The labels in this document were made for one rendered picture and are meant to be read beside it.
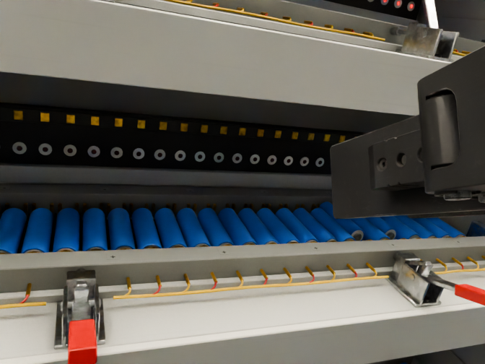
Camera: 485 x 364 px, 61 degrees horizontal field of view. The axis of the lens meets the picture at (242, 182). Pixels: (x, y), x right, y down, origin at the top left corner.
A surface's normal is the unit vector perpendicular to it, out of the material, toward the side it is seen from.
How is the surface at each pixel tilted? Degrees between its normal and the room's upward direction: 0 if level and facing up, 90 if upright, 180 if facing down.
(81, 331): 0
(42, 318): 21
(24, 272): 111
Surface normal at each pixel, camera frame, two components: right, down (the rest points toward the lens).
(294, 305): 0.17, -0.92
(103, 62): 0.33, 0.39
